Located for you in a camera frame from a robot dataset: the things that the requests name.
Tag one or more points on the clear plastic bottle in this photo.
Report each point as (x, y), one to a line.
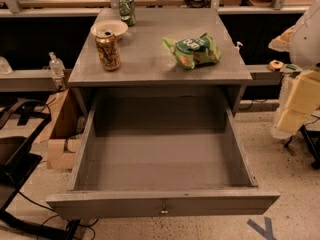
(56, 65)

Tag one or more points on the black office chair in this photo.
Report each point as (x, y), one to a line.
(17, 163)

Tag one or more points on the small green object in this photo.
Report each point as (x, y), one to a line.
(291, 66)

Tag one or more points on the cardboard box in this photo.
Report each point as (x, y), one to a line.
(64, 116)

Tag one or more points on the green chip bag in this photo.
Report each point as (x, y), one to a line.
(192, 52)

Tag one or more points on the open grey top drawer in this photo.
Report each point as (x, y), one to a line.
(161, 156)

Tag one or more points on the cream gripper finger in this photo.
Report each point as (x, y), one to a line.
(303, 100)
(282, 42)

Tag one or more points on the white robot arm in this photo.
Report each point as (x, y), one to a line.
(304, 52)

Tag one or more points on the small white spray bottle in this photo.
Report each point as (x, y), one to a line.
(238, 46)

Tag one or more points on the black tripod stand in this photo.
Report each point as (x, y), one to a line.
(312, 139)

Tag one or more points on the grey cabinet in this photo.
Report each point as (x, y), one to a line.
(144, 61)

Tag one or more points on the white bowl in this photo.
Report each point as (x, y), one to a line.
(117, 27)

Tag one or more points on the green soda can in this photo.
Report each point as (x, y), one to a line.
(127, 12)

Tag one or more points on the orange soda can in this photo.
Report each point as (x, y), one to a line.
(108, 51)

